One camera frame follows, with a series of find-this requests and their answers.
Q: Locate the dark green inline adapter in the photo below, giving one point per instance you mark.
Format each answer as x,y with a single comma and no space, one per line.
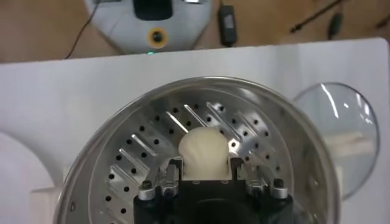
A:
335,24

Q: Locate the stainless steel steamer basket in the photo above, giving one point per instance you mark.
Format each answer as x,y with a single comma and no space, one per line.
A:
274,121

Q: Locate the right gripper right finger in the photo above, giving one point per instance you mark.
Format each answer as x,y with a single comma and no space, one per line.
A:
256,186

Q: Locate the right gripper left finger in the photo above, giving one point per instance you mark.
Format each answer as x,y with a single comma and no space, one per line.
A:
170,179

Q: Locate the white round plate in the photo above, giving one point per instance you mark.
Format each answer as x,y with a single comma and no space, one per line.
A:
21,182

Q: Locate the black power brick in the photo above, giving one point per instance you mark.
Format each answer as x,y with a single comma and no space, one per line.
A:
228,24

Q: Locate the white steamed baozi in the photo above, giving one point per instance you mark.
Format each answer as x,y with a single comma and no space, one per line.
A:
204,152

